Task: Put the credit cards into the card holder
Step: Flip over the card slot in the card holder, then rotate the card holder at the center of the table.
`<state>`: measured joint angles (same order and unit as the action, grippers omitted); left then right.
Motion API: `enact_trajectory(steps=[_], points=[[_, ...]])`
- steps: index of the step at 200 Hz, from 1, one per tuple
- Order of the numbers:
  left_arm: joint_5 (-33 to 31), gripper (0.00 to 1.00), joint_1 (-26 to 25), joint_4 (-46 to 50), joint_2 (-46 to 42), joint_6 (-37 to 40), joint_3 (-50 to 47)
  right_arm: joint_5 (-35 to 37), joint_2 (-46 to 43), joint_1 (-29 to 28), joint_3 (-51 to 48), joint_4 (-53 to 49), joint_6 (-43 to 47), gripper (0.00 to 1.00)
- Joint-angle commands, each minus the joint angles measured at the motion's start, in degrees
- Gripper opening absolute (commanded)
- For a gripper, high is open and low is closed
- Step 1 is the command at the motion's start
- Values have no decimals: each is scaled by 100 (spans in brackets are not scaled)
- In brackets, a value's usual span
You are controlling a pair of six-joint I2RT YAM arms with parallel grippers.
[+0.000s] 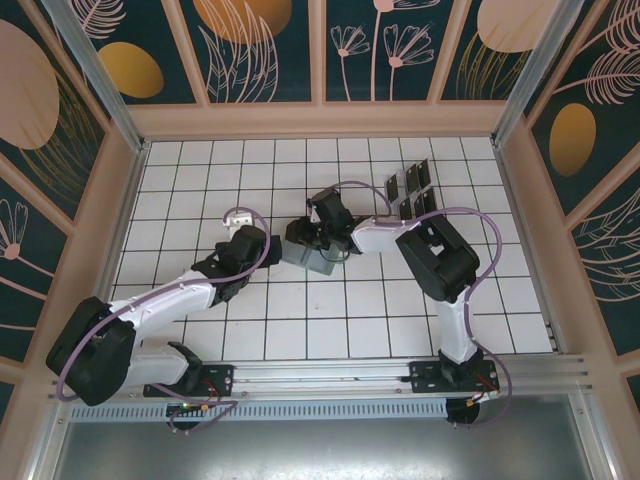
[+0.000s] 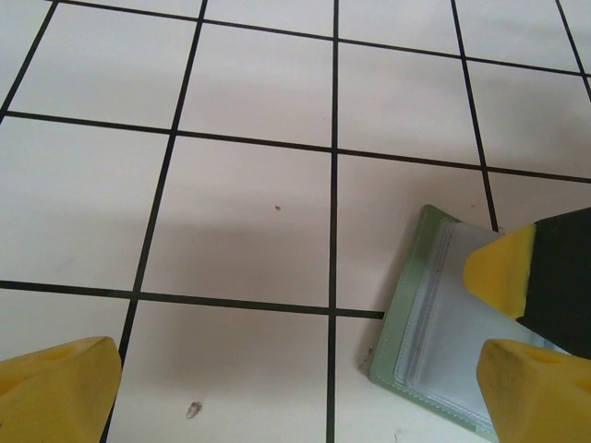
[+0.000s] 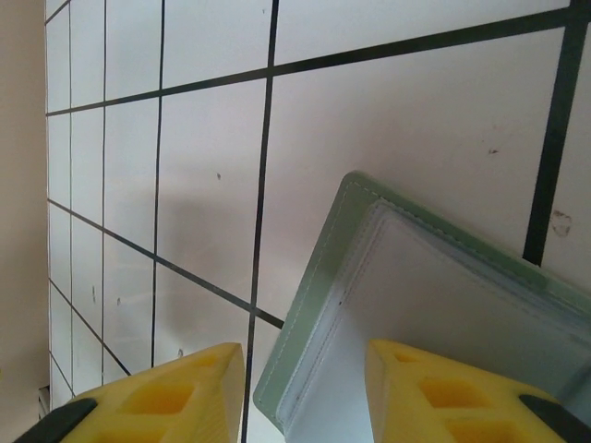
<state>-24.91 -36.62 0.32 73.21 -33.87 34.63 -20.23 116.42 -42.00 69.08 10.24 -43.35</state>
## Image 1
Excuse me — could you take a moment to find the grey green card holder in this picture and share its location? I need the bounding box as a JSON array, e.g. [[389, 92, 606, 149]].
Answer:
[[280, 242, 337, 277]]

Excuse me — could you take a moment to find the grey metal sheet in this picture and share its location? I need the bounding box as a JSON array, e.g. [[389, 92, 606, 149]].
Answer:
[[27, 394, 614, 480]]

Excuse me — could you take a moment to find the grey slotted cable duct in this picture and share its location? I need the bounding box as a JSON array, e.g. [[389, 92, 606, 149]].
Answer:
[[69, 398, 450, 422]]

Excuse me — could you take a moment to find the large peach oval wall panel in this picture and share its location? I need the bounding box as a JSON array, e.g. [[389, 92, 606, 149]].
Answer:
[[0, 0, 110, 221]]

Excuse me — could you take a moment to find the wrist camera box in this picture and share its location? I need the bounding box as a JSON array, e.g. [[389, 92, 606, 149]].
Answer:
[[309, 188, 352, 232], [222, 209, 272, 257]]

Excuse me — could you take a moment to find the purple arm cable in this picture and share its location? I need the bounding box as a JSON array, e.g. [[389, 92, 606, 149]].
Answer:
[[322, 180, 514, 431], [53, 205, 275, 435]]

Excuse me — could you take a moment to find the orange circle leaves wall panel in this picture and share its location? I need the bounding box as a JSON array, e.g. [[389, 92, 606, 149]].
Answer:
[[178, 0, 321, 105]]

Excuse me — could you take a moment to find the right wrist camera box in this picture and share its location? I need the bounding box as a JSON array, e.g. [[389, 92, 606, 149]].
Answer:
[[309, 188, 352, 232]]

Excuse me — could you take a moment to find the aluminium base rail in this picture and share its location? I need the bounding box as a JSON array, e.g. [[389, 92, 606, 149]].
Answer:
[[47, 353, 594, 401]]

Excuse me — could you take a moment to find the pink leaves wall panel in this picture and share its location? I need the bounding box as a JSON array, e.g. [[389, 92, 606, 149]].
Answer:
[[572, 164, 640, 357]]

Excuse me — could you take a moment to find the pink flowers wall panel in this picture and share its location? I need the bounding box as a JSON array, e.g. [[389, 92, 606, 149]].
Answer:
[[325, 0, 434, 102]]

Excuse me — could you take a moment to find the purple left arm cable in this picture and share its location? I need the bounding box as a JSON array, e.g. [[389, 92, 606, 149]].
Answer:
[[53, 205, 275, 435]]

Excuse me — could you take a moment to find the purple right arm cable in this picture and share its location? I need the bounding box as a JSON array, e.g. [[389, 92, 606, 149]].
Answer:
[[322, 180, 514, 431]]

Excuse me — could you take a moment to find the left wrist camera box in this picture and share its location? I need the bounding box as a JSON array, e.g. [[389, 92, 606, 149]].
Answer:
[[222, 209, 272, 257]]

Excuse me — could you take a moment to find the aluminium corner post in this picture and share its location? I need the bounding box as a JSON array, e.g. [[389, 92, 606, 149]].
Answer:
[[489, 0, 581, 147], [39, 0, 151, 154]]

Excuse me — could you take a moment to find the pink flower outline wall panel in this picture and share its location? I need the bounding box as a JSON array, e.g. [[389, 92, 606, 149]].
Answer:
[[0, 174, 69, 361]]

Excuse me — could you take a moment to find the orange oval feather wall panel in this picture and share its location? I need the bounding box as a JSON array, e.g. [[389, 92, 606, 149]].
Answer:
[[528, 0, 640, 217]]

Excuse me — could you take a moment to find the clear acrylic card stand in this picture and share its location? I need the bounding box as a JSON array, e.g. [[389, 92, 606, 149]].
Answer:
[[382, 157, 442, 226]]

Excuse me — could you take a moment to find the peach circle gold wall panel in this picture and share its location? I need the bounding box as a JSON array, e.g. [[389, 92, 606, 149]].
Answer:
[[438, 0, 551, 101]]

